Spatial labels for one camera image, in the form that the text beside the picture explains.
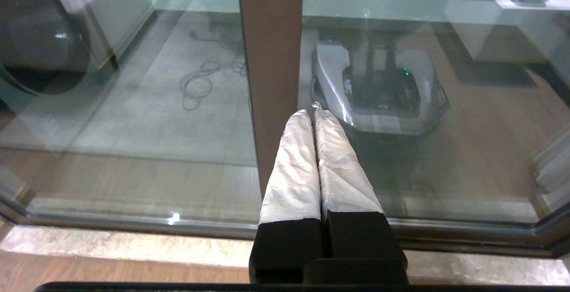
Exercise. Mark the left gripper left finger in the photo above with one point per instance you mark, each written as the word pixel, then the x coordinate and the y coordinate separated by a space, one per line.
pixel 291 185

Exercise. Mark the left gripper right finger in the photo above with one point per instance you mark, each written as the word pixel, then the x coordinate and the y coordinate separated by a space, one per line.
pixel 343 180

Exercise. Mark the brown framed sliding glass door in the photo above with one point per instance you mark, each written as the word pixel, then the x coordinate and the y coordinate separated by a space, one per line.
pixel 467 158

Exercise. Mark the brown framed fixed glass panel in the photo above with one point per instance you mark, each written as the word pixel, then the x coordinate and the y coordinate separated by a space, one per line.
pixel 271 60

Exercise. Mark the white laundry cabinet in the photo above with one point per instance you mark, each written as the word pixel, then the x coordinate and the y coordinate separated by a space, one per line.
pixel 111 7

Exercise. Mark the dark front-load washing machine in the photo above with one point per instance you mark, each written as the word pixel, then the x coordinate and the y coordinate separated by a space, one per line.
pixel 40 38

